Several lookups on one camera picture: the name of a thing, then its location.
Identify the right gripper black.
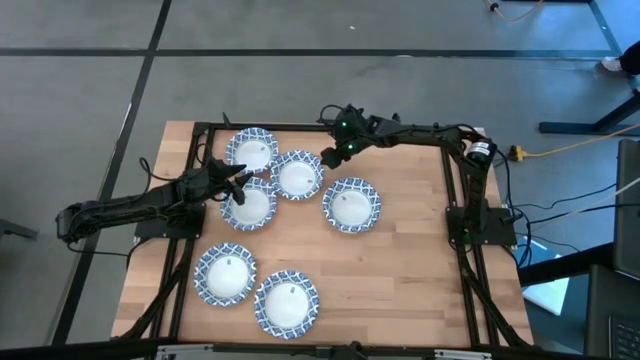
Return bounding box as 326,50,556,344
319,127,372,170

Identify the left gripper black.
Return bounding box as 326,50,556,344
189,159,254,207

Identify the blue patterned white paper bowl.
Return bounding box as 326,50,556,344
220,175,279,232
253,270,321,341
193,242,258,308
269,149,326,202
322,176,383,235
225,126,280,175

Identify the grey chair foot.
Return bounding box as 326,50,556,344
0,218,39,242

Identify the black desk foot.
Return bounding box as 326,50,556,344
538,92,640,136

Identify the black desk leg bar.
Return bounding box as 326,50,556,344
517,242,616,288

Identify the pale blue sheet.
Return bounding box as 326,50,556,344
522,237,571,316

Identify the dark monitor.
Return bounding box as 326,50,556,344
612,138,640,281

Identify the person's leg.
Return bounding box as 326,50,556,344
618,39,640,77

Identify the black aluminium table frame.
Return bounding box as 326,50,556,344
112,112,535,357

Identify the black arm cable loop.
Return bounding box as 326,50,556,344
137,156,177,184

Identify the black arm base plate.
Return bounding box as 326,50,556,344
446,205,517,247
134,202,207,240

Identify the silver metal bracket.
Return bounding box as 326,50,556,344
433,348,494,360
154,343,214,360

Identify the orange cable with black plug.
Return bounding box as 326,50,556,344
485,0,544,23

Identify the orange floor cable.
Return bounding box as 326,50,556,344
524,123,640,160

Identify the white cable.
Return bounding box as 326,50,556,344
597,175,640,206

